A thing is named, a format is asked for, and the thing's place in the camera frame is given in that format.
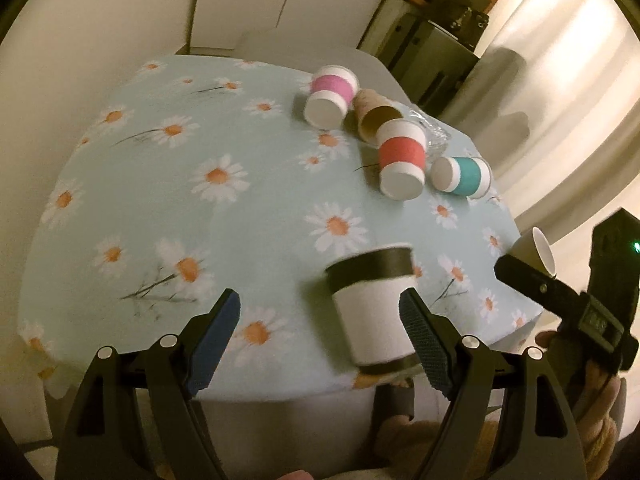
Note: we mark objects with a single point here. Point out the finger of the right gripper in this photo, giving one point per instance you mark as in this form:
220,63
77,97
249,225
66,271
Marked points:
550,293

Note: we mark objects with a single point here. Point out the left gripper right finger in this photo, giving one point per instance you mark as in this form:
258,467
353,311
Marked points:
464,370

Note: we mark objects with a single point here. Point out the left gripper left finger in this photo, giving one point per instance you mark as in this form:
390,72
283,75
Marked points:
173,374

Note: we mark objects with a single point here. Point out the black banded white paper cup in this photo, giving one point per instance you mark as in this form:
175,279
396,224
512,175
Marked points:
365,289

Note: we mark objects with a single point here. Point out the teal banded paper cup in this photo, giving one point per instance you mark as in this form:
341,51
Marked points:
469,177

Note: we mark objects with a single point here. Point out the red banded paper cup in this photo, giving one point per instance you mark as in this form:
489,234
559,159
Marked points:
402,159

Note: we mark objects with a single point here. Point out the brown kraft paper cup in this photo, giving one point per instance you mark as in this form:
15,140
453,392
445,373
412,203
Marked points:
372,110

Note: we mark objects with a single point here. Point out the pink banded paper cup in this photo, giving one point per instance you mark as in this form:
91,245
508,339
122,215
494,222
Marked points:
332,89

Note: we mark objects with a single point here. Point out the right hand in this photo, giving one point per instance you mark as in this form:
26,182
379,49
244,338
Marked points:
596,427

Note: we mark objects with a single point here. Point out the daisy print blue tablecloth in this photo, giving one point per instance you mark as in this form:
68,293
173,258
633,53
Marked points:
201,174

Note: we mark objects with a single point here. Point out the cream curtain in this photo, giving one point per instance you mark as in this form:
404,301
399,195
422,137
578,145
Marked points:
553,105

